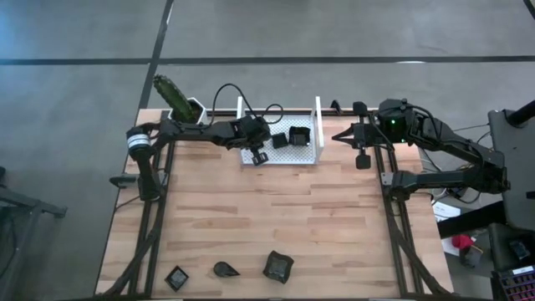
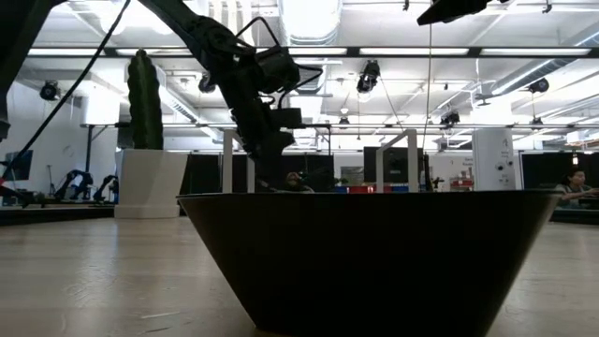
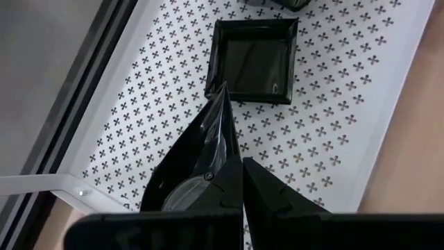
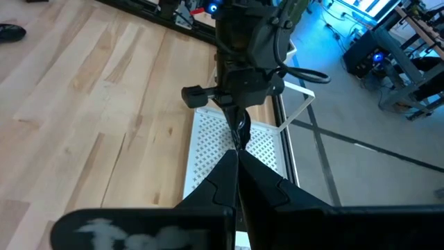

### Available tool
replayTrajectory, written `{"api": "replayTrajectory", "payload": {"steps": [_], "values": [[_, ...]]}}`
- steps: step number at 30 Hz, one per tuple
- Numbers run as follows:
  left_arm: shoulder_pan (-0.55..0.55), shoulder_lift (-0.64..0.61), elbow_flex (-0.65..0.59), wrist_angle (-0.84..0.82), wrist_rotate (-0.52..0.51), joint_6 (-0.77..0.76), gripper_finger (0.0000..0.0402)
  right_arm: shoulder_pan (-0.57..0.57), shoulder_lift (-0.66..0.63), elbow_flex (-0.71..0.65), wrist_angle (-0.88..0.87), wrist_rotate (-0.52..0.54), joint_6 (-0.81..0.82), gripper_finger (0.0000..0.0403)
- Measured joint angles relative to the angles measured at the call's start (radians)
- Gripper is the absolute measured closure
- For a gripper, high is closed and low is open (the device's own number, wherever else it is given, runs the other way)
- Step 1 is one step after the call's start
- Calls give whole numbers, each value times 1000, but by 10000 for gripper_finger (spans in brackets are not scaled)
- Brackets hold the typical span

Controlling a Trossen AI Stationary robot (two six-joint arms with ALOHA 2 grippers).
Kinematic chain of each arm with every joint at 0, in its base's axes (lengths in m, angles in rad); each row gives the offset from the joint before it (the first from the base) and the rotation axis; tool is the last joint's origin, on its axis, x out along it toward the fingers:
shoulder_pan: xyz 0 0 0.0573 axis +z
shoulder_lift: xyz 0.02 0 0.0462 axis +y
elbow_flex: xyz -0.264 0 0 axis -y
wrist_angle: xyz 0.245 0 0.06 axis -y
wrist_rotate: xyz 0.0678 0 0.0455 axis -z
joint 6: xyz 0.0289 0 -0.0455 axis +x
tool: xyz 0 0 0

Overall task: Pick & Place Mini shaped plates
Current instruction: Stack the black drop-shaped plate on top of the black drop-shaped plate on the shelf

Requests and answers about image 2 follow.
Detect white board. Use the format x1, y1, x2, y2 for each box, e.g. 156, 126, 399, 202
80, 88, 121, 126

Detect white kiosk pillar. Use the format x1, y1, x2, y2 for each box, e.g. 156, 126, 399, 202
471, 128, 517, 191

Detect computer monitor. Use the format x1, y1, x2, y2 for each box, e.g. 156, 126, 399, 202
0, 149, 35, 183

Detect white planter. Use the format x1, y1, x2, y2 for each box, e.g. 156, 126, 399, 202
113, 148, 189, 220

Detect white ventilation duct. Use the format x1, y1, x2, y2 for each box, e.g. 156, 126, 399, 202
279, 0, 343, 47

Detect black mini plate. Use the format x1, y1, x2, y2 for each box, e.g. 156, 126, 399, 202
176, 190, 562, 337

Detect green cactus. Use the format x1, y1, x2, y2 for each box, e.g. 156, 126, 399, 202
126, 48, 165, 151

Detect ceiling light strip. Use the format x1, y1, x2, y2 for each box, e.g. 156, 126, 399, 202
480, 47, 592, 57
27, 48, 107, 57
358, 47, 470, 56
287, 47, 348, 56

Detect person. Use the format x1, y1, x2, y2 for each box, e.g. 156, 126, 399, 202
555, 168, 599, 210

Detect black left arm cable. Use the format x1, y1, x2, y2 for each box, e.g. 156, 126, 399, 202
0, 0, 132, 183

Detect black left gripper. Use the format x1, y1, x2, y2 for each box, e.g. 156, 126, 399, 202
216, 44, 303, 191

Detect black partition panel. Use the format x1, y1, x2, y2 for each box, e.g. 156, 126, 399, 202
520, 152, 599, 190
363, 146, 430, 184
180, 153, 336, 194

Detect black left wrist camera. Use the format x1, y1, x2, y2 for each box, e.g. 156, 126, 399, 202
256, 45, 301, 94

